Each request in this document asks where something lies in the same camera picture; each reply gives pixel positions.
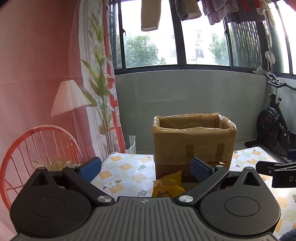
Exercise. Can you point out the white plastic bin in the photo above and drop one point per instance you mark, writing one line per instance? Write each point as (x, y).
(130, 144)

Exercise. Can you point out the plastic-lined cardboard box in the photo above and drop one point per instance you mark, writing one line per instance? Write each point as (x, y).
(194, 143)

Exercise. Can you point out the floral checked tablecloth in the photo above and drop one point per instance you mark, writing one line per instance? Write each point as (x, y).
(129, 166)

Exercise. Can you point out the white hanging garment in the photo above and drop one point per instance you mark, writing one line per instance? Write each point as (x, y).
(269, 11)

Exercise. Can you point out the beige hanging towel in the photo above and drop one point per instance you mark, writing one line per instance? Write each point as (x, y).
(150, 16)

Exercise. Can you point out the grey-green hanging garment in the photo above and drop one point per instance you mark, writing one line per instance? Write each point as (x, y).
(187, 9)

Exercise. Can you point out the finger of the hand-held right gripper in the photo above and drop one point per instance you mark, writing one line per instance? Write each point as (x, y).
(291, 155)
(266, 167)

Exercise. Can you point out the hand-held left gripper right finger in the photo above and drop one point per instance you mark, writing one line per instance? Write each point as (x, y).
(200, 171)

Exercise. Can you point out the small white hanging cloth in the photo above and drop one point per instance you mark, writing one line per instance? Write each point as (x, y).
(270, 56)

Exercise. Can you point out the yellow snack packet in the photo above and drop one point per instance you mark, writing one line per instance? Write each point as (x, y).
(167, 184)

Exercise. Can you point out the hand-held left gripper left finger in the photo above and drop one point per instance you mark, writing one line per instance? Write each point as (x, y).
(89, 169)

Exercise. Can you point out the dark fuzzy cloth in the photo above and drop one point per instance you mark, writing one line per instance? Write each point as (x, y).
(289, 236)

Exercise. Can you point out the mauve hanging garment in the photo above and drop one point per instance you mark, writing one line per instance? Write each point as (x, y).
(218, 10)

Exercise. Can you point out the dark patterned hanging garment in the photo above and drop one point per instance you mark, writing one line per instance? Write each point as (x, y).
(251, 11)

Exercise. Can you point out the black exercise bike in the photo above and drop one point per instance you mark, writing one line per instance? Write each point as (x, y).
(269, 120)

